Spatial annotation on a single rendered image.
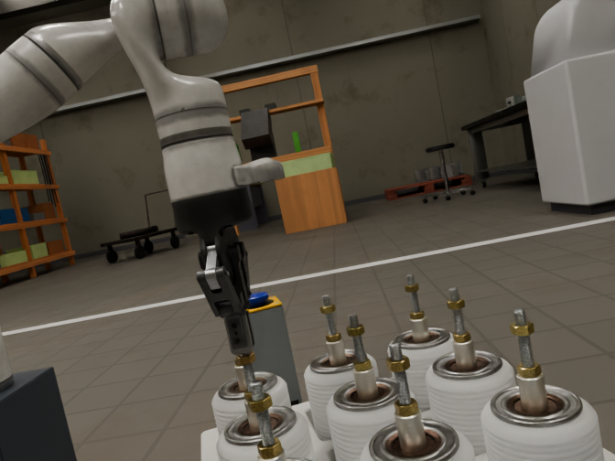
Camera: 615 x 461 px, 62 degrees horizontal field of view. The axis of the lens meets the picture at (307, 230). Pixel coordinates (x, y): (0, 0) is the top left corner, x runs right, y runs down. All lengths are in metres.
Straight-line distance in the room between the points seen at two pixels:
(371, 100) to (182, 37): 8.89
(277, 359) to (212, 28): 0.50
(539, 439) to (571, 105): 2.87
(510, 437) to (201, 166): 0.35
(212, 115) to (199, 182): 0.06
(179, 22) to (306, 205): 5.22
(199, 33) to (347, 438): 0.42
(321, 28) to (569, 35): 6.68
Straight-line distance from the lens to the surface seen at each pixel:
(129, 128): 10.00
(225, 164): 0.48
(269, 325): 0.79
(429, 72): 9.57
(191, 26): 0.51
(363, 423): 0.54
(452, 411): 0.59
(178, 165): 0.48
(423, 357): 0.67
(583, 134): 3.27
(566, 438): 0.49
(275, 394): 0.64
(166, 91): 0.49
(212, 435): 0.75
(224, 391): 0.67
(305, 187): 5.68
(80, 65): 0.77
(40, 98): 0.76
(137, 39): 0.50
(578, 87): 3.28
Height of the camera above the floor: 0.48
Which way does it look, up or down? 5 degrees down
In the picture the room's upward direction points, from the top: 11 degrees counter-clockwise
